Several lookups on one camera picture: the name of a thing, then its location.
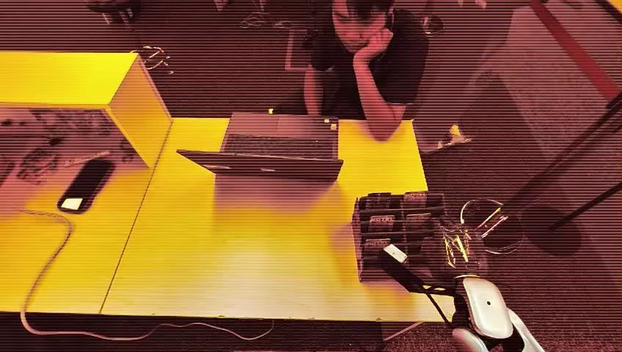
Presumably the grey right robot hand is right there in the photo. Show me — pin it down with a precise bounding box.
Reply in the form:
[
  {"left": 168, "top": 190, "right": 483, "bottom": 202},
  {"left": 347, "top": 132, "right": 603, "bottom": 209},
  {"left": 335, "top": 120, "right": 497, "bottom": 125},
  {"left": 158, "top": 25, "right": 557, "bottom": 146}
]
[{"left": 378, "top": 251, "right": 458, "bottom": 298}]

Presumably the pale key card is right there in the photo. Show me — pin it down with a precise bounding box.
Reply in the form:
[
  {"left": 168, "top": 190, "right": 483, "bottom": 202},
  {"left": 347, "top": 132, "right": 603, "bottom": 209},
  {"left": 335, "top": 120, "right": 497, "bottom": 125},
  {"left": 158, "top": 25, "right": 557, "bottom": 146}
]
[{"left": 383, "top": 244, "right": 409, "bottom": 264}]

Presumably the black tiered card rack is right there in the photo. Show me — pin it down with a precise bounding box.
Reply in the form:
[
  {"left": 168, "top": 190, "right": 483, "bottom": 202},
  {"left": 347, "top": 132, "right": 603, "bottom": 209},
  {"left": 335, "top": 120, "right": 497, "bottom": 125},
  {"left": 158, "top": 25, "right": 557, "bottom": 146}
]
[{"left": 352, "top": 191, "right": 447, "bottom": 283}]

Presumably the person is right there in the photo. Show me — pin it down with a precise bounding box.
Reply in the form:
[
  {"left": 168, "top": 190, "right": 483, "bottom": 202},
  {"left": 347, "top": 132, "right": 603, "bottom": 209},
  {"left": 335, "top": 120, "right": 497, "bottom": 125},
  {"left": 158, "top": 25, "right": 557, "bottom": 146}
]
[{"left": 303, "top": 0, "right": 431, "bottom": 142}]

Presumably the person's left hand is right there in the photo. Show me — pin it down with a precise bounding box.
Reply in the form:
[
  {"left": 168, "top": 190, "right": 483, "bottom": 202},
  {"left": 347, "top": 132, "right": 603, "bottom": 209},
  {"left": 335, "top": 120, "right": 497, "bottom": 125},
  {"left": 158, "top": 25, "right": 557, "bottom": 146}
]
[{"left": 352, "top": 26, "right": 394, "bottom": 62}]

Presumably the clear glass pen cup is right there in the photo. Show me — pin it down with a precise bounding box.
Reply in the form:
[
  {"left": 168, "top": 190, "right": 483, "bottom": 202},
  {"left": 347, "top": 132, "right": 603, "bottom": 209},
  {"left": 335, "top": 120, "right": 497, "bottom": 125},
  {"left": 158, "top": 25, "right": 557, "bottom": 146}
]
[
  {"left": 439, "top": 224, "right": 488, "bottom": 274},
  {"left": 459, "top": 198, "right": 510, "bottom": 245}
]

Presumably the round dark stand base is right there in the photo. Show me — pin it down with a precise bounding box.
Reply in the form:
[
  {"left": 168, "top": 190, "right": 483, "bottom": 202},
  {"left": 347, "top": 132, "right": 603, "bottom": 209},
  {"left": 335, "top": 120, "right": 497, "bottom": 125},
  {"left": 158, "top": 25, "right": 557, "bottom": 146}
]
[{"left": 522, "top": 205, "right": 582, "bottom": 257}]

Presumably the small yellow floor object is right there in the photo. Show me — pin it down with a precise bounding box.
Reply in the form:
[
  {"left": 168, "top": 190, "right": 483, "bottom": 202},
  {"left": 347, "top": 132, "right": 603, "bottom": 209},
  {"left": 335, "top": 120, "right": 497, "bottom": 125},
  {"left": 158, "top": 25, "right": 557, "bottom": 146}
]
[{"left": 436, "top": 125, "right": 472, "bottom": 150}]

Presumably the black slanted stand pole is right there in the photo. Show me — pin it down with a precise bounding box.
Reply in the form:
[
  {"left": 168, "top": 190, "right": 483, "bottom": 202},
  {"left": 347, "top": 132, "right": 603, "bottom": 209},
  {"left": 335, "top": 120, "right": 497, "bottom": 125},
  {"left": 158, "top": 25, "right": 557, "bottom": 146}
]
[
  {"left": 504, "top": 93, "right": 622, "bottom": 210},
  {"left": 548, "top": 181, "right": 622, "bottom": 230}
]

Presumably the open grey laptop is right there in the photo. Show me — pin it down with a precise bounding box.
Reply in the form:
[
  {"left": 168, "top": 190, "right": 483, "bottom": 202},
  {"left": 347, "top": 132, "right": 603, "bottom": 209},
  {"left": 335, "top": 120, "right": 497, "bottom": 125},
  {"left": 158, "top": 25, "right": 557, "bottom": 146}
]
[{"left": 177, "top": 111, "right": 345, "bottom": 183}]

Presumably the red bar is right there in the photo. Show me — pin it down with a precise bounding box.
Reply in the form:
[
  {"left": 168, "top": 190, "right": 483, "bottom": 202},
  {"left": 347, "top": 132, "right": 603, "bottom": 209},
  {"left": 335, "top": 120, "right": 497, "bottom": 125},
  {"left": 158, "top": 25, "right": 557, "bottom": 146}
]
[{"left": 528, "top": 0, "right": 622, "bottom": 101}]

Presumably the black handheld device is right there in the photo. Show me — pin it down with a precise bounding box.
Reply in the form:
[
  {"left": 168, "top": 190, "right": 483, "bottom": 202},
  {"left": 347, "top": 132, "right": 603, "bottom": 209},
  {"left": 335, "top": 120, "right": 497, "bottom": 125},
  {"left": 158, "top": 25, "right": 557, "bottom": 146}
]
[{"left": 56, "top": 158, "right": 116, "bottom": 214}]

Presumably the yellow box cabinet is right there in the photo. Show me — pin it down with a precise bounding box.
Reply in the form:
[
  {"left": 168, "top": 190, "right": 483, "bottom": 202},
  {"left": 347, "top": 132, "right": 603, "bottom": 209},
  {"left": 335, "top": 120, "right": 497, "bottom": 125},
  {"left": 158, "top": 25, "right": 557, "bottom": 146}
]
[{"left": 0, "top": 51, "right": 173, "bottom": 169}]

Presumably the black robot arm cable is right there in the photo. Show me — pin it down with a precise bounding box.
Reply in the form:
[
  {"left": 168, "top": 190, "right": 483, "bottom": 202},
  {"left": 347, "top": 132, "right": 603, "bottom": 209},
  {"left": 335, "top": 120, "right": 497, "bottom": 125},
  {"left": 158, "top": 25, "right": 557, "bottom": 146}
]
[{"left": 421, "top": 286, "right": 453, "bottom": 326}]

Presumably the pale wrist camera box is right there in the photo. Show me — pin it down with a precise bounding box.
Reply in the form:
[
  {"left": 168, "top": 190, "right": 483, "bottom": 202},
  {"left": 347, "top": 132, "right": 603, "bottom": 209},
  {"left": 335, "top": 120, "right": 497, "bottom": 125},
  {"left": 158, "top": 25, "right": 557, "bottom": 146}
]
[{"left": 455, "top": 275, "right": 514, "bottom": 340}]

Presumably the long pale cable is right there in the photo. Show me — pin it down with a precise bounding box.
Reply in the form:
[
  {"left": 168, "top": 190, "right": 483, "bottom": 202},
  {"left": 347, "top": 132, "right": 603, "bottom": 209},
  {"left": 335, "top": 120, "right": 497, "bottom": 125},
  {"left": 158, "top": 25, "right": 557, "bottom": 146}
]
[{"left": 18, "top": 209, "right": 276, "bottom": 342}]

